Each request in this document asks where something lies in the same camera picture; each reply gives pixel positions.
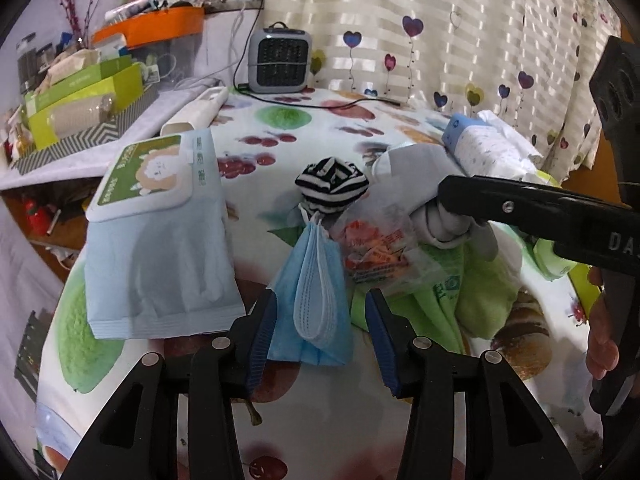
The blue face mask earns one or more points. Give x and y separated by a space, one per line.
290 305

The white cloth bundle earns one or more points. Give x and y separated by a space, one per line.
515 147

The green cardboard box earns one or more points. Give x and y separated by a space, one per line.
120 80

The olive green towel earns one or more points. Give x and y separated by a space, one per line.
487 300

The white roll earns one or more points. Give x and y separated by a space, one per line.
75 115

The grey space heater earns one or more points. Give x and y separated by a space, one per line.
280 60

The wet wipes pack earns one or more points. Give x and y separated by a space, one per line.
150 260

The grey socks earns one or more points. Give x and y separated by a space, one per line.
415 172

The blue white tissue pack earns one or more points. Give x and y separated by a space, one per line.
475 147

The person's right hand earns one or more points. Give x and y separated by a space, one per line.
602 330

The orange box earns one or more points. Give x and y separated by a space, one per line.
160 22

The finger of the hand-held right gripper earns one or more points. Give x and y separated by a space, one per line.
500 202
600 252

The green woven cloth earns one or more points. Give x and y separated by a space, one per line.
425 320

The purple decorative branches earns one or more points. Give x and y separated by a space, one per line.
75 15

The heart print striped curtain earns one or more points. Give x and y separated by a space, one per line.
400 0

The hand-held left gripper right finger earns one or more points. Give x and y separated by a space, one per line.
382 340

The fruit print tablecloth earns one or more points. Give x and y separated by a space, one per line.
310 435

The chevron pattern box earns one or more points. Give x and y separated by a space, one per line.
90 138

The black white striped sock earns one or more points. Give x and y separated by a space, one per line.
330 185

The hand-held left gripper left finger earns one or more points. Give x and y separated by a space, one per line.
260 340

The white plastic tube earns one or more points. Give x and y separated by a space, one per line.
200 107

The clear orange print snack packet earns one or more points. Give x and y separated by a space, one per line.
380 255

